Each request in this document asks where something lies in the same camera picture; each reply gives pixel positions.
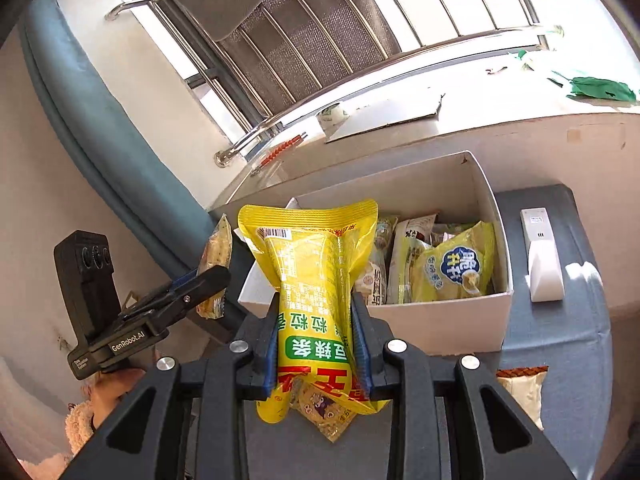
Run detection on steel window guard railing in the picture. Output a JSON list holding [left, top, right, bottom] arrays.
[[104, 0, 566, 169]]

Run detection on cream packet brown edge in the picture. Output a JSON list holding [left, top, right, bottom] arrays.
[[496, 366, 550, 431]]

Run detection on beige snack packet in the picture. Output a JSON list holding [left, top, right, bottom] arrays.
[[356, 259, 392, 307]]

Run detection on yellow packet red label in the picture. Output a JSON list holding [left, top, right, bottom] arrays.
[[236, 199, 393, 423]]

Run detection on tape roll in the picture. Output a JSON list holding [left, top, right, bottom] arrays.
[[317, 102, 349, 129]]

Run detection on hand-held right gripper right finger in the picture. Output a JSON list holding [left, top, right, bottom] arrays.
[[350, 292, 578, 480]]

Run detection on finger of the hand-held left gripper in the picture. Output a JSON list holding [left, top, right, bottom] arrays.
[[131, 269, 201, 306], [120, 266, 232, 324]]

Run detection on grey hanging mat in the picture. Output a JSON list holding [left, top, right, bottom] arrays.
[[167, 0, 401, 117]]

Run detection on person's left hand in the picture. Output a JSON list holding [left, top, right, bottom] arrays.
[[90, 367, 147, 428]]

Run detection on teal curtain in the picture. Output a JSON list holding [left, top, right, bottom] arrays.
[[17, 0, 241, 311]]

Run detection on white cardboard box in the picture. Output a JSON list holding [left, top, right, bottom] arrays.
[[237, 150, 515, 353]]

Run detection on yellow chips packet blue logo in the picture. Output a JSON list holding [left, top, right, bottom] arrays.
[[414, 220, 497, 303]]

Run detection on person's left forearm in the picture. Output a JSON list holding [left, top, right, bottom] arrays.
[[65, 400, 99, 457]]

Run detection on white brown snack packet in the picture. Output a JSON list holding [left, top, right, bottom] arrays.
[[397, 214, 440, 248]]

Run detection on cardboard sheet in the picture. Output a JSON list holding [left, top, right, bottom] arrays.
[[325, 92, 446, 144]]

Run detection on white remote control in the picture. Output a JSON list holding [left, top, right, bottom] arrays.
[[520, 207, 566, 303]]

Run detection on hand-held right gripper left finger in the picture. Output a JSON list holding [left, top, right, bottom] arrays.
[[60, 292, 282, 480]]

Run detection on small yellow purple snack packet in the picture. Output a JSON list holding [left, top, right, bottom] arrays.
[[287, 377, 359, 444]]

